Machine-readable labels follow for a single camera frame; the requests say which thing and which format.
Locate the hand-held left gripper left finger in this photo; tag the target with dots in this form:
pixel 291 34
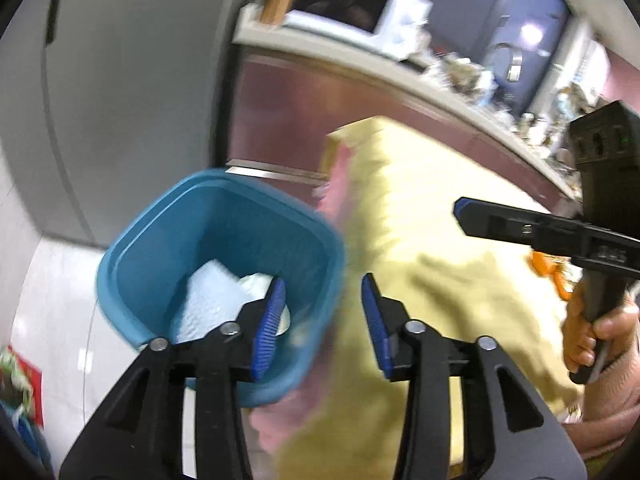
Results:
pixel 267 335

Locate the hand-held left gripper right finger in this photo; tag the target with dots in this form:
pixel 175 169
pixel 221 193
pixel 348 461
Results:
pixel 375 330

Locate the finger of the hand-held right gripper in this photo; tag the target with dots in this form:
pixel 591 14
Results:
pixel 500 222

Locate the blue plastic bin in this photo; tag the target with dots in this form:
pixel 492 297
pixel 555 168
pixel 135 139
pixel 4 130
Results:
pixel 165 240

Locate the person's right forearm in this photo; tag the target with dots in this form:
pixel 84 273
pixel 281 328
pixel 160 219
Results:
pixel 615 395

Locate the person's right hand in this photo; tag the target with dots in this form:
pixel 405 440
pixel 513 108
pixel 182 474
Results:
pixel 575 335

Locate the white paper cup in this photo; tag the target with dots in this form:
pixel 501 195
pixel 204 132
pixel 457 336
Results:
pixel 255 285

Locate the orange object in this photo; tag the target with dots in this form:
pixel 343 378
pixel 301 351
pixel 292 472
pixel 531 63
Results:
pixel 550 265

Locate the crumpled white paper towel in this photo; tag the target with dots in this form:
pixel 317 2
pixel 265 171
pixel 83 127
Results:
pixel 210 300

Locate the yellow quilted tablecloth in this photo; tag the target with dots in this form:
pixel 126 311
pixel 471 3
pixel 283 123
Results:
pixel 440 280

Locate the pile of counter containers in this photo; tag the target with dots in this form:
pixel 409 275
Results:
pixel 480 85

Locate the steel kitchen faucet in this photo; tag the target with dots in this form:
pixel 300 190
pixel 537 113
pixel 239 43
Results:
pixel 512 62

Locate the pink cloth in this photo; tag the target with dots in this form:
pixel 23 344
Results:
pixel 340 185

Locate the dark window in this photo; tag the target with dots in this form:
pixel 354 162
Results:
pixel 475 5

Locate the light kitchen counter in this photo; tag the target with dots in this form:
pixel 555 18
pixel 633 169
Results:
pixel 350 55

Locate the reddish kitchen cabinet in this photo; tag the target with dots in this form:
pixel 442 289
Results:
pixel 285 110

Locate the pile of floor clutter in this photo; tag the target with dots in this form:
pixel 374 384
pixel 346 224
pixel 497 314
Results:
pixel 32 385

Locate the green white plastic bag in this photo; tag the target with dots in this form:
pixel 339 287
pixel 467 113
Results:
pixel 12 375

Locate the blue plastic packet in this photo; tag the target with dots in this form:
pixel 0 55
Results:
pixel 27 435

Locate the white microwave oven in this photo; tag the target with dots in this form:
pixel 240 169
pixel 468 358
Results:
pixel 350 5

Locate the grey refrigerator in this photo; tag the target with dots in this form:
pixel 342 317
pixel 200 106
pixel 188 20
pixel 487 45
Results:
pixel 125 85

